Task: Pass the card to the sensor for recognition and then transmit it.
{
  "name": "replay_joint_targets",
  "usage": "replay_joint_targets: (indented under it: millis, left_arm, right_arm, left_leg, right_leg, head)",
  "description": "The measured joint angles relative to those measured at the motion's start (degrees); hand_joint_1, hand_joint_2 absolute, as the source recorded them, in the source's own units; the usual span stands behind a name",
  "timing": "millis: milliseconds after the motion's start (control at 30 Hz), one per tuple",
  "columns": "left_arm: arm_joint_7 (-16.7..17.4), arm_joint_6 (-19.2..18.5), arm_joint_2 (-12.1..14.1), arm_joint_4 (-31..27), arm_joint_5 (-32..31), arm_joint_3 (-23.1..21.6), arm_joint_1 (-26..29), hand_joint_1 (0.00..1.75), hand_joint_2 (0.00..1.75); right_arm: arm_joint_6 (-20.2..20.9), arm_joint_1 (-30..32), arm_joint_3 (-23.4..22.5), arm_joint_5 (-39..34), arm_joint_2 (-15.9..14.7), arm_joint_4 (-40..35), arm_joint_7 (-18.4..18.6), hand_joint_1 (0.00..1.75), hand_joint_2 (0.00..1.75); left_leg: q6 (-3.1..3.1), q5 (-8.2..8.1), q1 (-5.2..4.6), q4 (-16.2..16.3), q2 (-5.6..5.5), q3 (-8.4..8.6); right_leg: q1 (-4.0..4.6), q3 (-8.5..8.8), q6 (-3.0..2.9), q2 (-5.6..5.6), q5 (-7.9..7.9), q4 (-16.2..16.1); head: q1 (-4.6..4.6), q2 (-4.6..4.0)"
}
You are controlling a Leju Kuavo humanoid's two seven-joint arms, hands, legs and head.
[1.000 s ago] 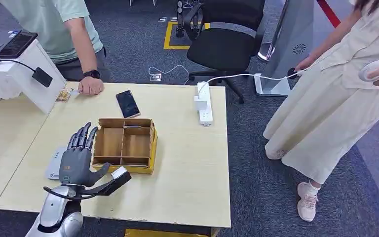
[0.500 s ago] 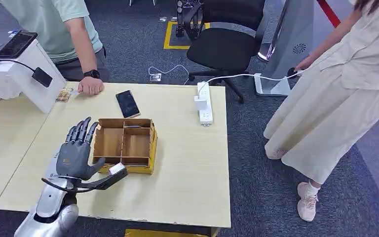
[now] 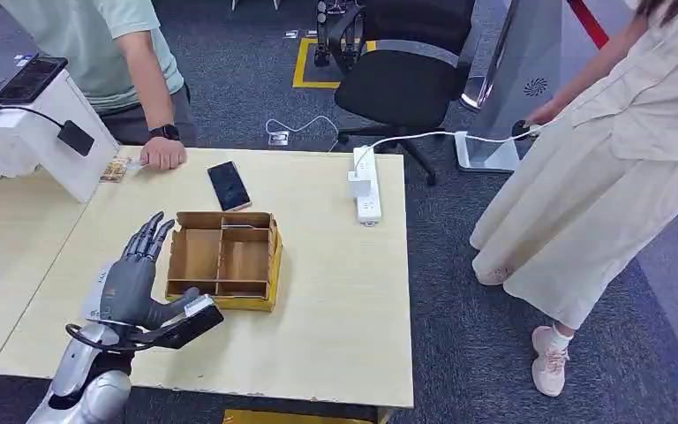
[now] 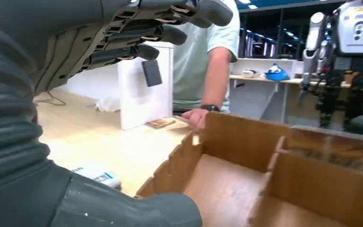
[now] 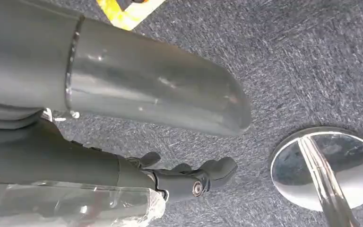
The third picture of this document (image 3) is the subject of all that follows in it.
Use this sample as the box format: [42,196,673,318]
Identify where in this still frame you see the person's hand holding cable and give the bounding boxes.
[524,100,561,127]

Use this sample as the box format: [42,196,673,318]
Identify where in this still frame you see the white desk riser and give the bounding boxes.
[0,69,122,205]

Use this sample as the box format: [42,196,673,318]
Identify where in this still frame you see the black adapter cable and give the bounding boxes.
[0,104,66,129]

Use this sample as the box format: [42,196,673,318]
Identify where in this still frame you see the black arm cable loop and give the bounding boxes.
[64,321,156,354]

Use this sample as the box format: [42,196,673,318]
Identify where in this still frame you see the stack of printed cards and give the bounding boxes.
[99,155,145,185]

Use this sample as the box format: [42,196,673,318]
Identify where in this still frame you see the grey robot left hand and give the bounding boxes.
[99,211,201,332]

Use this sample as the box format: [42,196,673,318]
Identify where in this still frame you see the person's hand with wristwatch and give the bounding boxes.
[139,136,189,172]

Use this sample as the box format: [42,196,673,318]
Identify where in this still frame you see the seated person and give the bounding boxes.
[0,0,199,172]

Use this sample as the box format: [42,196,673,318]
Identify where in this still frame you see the yellow box under desk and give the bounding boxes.
[222,408,376,424]

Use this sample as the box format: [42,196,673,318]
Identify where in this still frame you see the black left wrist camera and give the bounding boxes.
[139,294,225,352]

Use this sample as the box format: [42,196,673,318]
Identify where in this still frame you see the white plug adapter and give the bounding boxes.
[347,170,373,201]

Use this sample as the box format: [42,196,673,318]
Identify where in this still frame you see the red floor tape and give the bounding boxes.
[566,0,678,201]

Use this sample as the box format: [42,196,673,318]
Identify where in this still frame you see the white power strip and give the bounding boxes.
[347,145,384,228]

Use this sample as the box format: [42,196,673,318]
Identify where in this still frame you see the white crumpled tissue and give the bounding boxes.
[0,141,43,180]

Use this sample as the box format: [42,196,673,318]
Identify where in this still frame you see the wooden divided card box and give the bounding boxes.
[164,210,284,314]

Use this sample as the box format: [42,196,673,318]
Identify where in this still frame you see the black wristwatch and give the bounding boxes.
[147,123,182,142]

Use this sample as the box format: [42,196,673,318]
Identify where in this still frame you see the black power adapter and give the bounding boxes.
[56,119,96,158]

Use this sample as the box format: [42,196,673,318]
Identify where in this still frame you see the white floor cable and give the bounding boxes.
[264,114,342,155]

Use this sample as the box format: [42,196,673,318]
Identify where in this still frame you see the grey white kiosk stand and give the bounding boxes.
[454,0,563,174]

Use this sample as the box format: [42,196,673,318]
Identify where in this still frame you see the white charging cable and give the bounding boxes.
[352,124,546,172]

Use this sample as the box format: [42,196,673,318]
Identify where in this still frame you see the black office chair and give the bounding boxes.
[327,0,478,187]

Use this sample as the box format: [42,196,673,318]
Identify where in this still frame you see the person's pale pink sneaker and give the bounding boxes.
[471,264,516,288]
[530,324,576,399]

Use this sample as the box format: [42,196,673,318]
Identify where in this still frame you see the black robot legs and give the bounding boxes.
[313,0,368,69]

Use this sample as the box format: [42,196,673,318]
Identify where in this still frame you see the standing person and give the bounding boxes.
[470,0,678,399]

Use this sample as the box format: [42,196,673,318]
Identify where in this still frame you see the black smartphone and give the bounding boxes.
[207,160,253,213]

